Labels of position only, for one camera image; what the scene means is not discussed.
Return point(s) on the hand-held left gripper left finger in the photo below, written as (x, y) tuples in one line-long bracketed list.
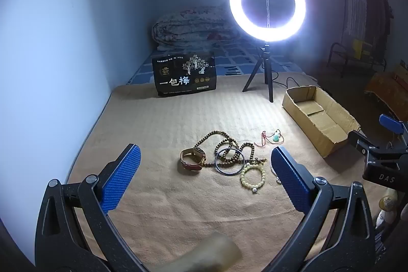
[(122, 176)]

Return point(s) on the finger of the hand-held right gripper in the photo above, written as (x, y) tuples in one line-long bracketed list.
[(358, 139), (392, 123)]

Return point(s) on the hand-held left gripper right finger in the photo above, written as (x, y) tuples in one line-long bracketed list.
[(288, 178)]

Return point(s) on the cardboard box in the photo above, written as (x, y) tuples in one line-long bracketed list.
[(331, 144)]

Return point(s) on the black bangle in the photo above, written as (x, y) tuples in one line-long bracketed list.
[(216, 162)]

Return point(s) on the small beige plush toy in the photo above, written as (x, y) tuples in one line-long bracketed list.
[(387, 205)]

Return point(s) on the low wooden table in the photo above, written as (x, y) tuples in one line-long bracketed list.
[(382, 84)]

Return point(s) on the tan box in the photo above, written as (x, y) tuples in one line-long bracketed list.
[(402, 73)]

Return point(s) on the yellow box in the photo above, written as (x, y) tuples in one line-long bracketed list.
[(358, 49)]

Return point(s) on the black printed gift box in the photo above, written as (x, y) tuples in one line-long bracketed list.
[(178, 82)]

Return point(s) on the blurred beige object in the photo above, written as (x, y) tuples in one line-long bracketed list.
[(207, 253)]

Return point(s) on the dark hanging clothes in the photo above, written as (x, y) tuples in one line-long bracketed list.
[(377, 14)]

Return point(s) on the white radiator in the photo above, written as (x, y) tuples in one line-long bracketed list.
[(355, 17)]

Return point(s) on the black tripod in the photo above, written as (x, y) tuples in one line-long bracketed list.
[(265, 52)]

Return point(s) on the phone holder clamp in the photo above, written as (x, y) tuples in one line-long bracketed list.
[(267, 4)]

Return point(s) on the folded floral quilt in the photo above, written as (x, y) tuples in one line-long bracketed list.
[(191, 26)]

